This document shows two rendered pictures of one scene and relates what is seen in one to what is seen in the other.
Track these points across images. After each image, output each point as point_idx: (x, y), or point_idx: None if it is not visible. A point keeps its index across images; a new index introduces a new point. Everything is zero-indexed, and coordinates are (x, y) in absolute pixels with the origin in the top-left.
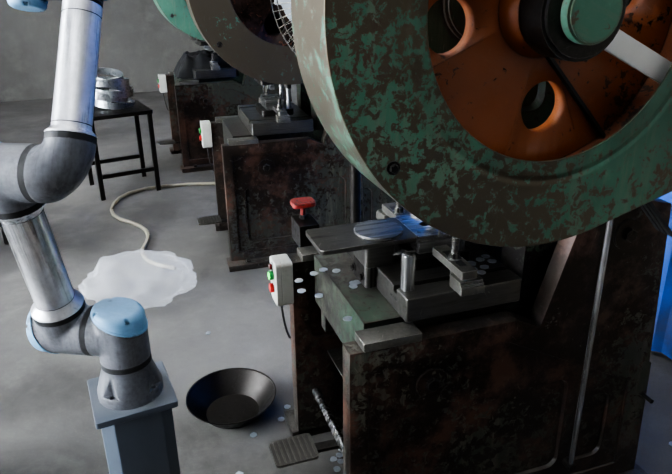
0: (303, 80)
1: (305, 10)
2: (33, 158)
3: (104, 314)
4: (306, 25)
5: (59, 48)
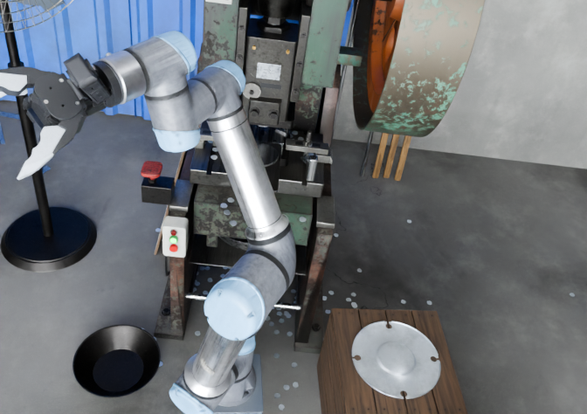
0: (383, 93)
1: (429, 57)
2: (287, 261)
3: None
4: (427, 65)
5: (248, 163)
